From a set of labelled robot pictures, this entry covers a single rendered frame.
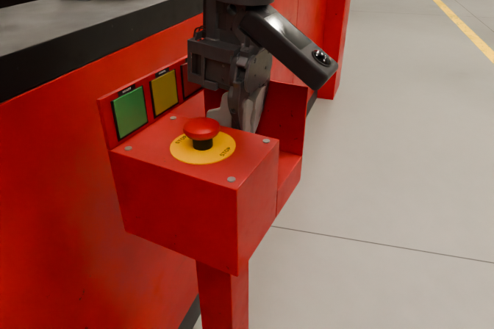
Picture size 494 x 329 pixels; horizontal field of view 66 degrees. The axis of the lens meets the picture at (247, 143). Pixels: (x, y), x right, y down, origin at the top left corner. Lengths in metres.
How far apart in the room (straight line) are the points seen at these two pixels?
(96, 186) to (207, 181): 0.28
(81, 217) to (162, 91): 0.23
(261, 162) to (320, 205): 1.19
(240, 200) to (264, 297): 0.90
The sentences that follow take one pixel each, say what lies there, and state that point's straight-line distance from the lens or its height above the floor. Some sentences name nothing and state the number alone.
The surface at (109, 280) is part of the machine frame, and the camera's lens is 0.72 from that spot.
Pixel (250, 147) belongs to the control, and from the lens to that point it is 0.42.
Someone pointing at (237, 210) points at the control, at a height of 0.75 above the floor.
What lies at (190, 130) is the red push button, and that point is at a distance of 0.40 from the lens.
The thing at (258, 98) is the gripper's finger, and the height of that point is 0.80.
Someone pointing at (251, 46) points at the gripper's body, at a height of 0.87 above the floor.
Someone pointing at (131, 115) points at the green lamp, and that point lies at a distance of 0.45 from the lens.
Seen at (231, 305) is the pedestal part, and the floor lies 0.50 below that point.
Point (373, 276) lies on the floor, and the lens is 1.36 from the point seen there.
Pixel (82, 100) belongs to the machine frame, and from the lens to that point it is 0.56.
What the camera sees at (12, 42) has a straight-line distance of 0.52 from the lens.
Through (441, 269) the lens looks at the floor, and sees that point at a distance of 1.47.
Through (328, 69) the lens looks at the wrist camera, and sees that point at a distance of 0.42.
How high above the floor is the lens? 1.00
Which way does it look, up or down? 31 degrees down
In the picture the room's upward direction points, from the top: straight up
